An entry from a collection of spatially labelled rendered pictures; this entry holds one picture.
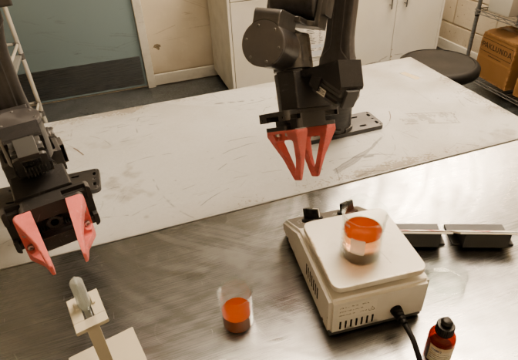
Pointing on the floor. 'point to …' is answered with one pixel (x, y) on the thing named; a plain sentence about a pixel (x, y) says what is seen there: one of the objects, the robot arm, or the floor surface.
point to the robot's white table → (257, 150)
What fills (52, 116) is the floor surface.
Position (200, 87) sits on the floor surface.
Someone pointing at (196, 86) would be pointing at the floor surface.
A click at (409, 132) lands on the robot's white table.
